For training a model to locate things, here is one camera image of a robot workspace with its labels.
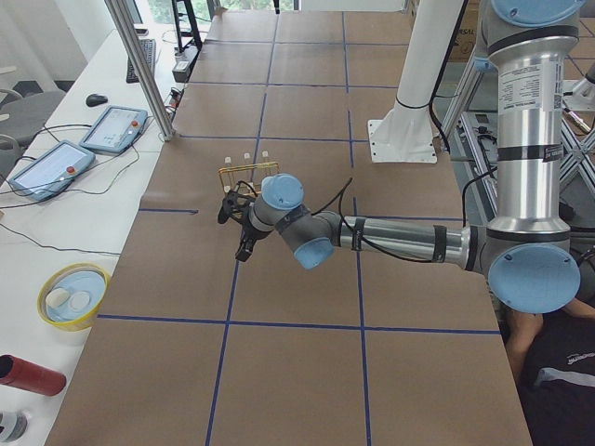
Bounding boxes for teach pendant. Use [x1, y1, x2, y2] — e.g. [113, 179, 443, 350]
[80, 105, 148, 154]
[8, 140, 96, 202]

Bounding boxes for yellow tape roll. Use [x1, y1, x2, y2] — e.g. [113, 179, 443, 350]
[37, 263, 111, 332]

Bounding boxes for near teach pendant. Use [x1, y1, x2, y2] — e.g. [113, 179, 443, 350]
[8, 140, 96, 202]

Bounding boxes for far teach pendant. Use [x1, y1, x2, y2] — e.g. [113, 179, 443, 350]
[80, 105, 148, 154]

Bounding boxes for black computer mouse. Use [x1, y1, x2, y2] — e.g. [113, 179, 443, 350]
[86, 94, 108, 108]

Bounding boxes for aluminium frame post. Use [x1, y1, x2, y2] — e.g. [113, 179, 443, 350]
[104, 0, 175, 141]

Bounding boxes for grey office chair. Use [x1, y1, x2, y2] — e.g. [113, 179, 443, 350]
[1, 88, 66, 151]

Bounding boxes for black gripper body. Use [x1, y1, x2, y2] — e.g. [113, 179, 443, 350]
[241, 208, 270, 241]

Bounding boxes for red bottle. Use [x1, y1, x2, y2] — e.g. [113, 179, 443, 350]
[1, 354, 67, 396]

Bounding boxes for person in black shirt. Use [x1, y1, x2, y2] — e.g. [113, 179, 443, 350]
[505, 298, 594, 445]

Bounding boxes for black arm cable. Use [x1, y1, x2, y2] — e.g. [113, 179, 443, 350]
[311, 176, 354, 219]

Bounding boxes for black keyboard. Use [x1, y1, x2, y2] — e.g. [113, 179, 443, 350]
[125, 38, 157, 85]

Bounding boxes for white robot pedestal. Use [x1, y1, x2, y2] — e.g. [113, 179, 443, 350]
[368, 1, 444, 164]

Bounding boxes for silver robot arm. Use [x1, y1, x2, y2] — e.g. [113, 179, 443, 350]
[218, 1, 581, 313]

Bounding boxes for gold wire cup holder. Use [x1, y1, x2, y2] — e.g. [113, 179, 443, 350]
[218, 151, 281, 197]

